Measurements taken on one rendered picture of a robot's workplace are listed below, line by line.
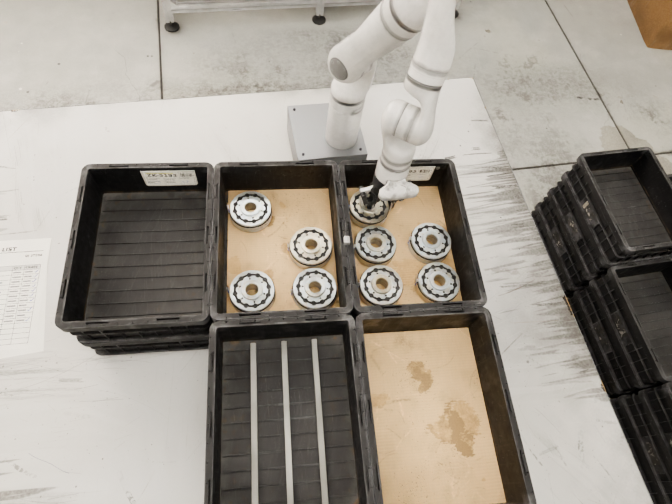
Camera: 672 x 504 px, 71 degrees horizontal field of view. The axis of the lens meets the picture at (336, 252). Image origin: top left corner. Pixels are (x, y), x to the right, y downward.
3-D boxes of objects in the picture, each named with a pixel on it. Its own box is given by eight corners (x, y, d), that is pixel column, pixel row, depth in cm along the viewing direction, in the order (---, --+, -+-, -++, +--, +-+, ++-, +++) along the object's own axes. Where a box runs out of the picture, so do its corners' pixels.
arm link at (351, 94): (354, 20, 111) (346, 77, 126) (328, 39, 107) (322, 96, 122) (385, 40, 108) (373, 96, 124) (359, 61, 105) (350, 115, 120)
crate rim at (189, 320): (86, 169, 113) (82, 163, 110) (215, 167, 116) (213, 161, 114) (57, 333, 95) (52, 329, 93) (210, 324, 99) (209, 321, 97)
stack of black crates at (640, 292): (558, 300, 194) (609, 266, 164) (623, 290, 199) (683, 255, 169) (600, 400, 177) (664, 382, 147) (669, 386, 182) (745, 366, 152)
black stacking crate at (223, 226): (220, 190, 125) (215, 163, 114) (332, 187, 128) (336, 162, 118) (217, 336, 107) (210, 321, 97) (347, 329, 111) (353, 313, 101)
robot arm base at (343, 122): (321, 127, 138) (325, 83, 123) (350, 122, 140) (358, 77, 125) (331, 152, 134) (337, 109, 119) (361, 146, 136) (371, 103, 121)
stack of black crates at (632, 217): (522, 217, 211) (578, 153, 171) (582, 209, 216) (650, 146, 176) (557, 300, 194) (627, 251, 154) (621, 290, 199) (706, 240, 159)
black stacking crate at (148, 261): (101, 192, 121) (84, 165, 111) (219, 190, 125) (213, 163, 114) (77, 345, 104) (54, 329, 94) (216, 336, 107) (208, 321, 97)
